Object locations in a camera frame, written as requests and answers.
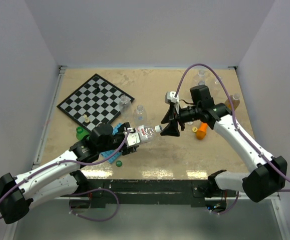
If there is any green bottle cap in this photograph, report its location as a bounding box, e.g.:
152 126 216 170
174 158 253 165
116 160 122 167

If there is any clear bottle back row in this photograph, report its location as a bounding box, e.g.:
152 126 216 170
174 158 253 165
196 70 207 82

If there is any orange plastic carrot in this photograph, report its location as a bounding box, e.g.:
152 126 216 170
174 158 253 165
195 122 208 140

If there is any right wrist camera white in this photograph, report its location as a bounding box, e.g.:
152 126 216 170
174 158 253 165
164 91 179 104

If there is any green plastic bottle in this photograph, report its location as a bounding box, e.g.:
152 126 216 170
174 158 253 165
76 126 89 141

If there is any blue label water bottle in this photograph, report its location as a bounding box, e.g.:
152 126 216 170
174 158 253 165
195 80 205 86

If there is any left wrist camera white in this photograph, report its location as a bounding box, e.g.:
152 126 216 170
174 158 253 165
125 127 141 148

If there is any juice bottle with white label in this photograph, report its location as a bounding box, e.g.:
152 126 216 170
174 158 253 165
135 125 158 144

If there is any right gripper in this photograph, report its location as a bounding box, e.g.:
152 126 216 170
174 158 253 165
161 103 202 137

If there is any orange tea bottle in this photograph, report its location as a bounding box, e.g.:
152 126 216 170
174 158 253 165
224 93 240 110

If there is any juice bottle white cap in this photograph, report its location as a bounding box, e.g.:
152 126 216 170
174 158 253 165
155 125 162 133

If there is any cream chess piece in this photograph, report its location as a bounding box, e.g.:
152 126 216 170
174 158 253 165
83 114 90 123

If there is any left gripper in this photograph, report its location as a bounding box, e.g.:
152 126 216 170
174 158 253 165
99 122 137 155

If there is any black white chessboard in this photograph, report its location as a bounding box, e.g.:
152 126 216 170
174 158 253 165
57 74 135 132

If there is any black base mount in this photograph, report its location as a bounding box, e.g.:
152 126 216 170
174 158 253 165
69 179 236 212

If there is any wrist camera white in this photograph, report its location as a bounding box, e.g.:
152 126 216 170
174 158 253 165
164 91 179 104
125 127 141 148

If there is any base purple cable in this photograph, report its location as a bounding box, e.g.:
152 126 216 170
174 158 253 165
69 188 118 222

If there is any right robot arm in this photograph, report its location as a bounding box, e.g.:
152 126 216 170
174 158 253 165
161 85 287 203

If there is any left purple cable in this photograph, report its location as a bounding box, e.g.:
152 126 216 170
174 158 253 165
0 128 133 221

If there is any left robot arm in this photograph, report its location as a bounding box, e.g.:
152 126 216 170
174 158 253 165
0 122 140 225

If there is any blue studded baseplate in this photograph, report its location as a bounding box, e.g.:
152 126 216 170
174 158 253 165
100 123 122 164

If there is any aluminium frame rail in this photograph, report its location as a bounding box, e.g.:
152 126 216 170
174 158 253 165
39 65 68 141

